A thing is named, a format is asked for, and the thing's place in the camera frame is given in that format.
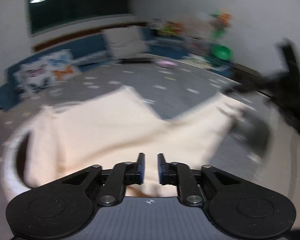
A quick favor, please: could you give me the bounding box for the toy pile on shelf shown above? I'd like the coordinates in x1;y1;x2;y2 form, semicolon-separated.
151;10;232;40

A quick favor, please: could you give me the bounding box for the pink small object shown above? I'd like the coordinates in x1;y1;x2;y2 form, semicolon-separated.
156;60;177;69

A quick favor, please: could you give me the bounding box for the black remote control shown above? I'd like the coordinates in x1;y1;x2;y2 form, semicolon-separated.
119;57;154;64

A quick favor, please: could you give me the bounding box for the beige cushion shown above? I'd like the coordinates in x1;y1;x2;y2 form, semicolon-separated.
102;25;148;60

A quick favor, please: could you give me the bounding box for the blue sofa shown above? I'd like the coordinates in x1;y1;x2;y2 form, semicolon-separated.
0;27;189;111

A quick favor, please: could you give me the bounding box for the butterfly print pillow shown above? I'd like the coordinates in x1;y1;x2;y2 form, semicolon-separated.
13;49;81;98

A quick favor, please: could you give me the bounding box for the green plastic basin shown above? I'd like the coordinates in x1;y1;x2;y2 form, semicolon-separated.
210;44;232;61

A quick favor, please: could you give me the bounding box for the cream sweatshirt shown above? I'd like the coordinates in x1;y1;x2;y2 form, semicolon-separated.
24;86;246;197

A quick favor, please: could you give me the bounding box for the grey star tablecloth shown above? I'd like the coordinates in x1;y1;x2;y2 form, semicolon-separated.
0;55;278;230

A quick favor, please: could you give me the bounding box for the dark window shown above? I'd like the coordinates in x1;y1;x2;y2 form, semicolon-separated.
29;0;130;34

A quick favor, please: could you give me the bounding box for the white round table ring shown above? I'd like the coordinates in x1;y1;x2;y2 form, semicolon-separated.
1;102;76;201

